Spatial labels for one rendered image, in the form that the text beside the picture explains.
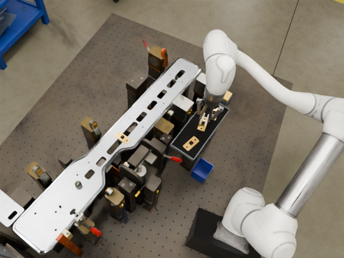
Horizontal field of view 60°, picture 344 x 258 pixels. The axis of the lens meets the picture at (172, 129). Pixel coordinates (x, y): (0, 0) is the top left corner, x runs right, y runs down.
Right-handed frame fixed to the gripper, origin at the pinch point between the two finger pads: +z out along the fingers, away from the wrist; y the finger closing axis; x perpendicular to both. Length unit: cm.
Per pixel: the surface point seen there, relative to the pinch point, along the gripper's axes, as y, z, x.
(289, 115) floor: -81, 123, -122
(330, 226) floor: -131, 124, -22
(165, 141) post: 15.3, 13.4, 11.6
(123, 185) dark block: 25.2, 11.3, 41.6
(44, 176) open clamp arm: 63, 19, 49
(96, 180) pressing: 41, 23, 41
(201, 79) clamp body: 9.8, 17.3, -38.3
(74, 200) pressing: 46, 23, 54
